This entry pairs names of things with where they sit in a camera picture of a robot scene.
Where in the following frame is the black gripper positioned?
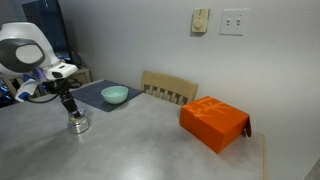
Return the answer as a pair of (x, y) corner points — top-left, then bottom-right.
(44, 79), (83, 118)

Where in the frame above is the silver candle tin container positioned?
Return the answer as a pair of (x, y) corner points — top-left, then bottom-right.
(67, 111), (91, 135)

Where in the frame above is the dark blue cloth placemat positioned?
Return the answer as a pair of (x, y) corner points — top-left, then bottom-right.
(68, 79), (144, 113)

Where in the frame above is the small wooden side cabinet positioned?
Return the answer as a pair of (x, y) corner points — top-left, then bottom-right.
(68, 66), (93, 86)

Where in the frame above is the teal ceramic bowl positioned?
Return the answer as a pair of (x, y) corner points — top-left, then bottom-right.
(100, 85), (130, 105)

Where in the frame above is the light wooden slatted chair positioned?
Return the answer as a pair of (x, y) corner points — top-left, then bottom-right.
(0, 68), (44, 101)
(139, 70), (200, 107)

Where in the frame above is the dark flat screen monitor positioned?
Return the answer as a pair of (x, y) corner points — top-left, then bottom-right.
(21, 0), (72, 61)

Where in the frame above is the orange cardboard box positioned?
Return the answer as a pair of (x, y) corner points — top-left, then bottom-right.
(179, 95), (252, 154)

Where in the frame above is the black cable behind cabinet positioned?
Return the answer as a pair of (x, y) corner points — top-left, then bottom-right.
(69, 46), (88, 69)

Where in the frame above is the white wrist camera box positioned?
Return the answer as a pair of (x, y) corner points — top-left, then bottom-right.
(14, 78), (43, 103)

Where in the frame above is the beige wall thermostat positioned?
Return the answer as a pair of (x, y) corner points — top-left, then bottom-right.
(191, 8), (211, 34)

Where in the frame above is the white light switch plate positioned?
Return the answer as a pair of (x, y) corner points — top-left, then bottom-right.
(218, 8), (251, 37)

